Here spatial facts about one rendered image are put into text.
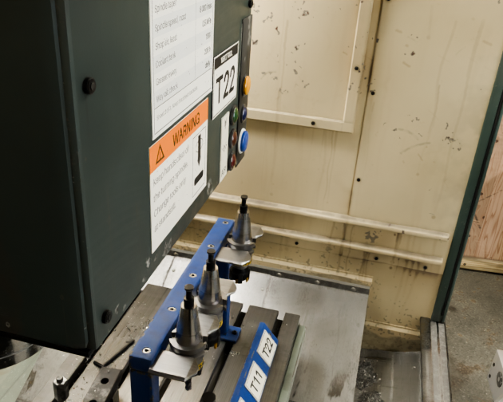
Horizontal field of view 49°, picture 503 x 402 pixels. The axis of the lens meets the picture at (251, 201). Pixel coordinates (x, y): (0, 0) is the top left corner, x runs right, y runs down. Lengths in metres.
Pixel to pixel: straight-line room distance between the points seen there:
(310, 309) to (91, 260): 1.32
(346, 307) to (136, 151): 1.31
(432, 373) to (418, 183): 0.50
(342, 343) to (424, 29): 0.87
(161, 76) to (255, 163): 1.12
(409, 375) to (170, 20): 1.45
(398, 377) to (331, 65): 0.92
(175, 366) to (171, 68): 0.54
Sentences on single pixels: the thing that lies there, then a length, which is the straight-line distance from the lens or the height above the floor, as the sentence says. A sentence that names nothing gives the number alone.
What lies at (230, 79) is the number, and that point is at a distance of 0.69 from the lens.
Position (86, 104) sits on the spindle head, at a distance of 0.37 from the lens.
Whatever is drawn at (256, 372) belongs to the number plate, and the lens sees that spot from 1.30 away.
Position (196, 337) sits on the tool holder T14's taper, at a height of 1.24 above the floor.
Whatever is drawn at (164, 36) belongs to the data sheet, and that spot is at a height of 1.76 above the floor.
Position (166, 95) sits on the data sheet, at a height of 1.71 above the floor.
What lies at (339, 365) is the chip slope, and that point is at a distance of 1.62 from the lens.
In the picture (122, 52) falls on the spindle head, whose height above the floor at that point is 1.76.
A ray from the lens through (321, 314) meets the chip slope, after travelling 1.68.
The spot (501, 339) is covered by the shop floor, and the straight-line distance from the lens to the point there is 3.17.
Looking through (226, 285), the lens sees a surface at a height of 1.22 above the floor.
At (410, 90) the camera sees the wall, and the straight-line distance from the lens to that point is 1.47.
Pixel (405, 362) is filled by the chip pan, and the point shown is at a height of 0.67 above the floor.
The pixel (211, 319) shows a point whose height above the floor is 1.22.
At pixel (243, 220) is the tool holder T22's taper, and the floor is 1.28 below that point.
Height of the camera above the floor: 1.85
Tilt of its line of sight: 28 degrees down
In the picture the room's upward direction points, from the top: 4 degrees clockwise
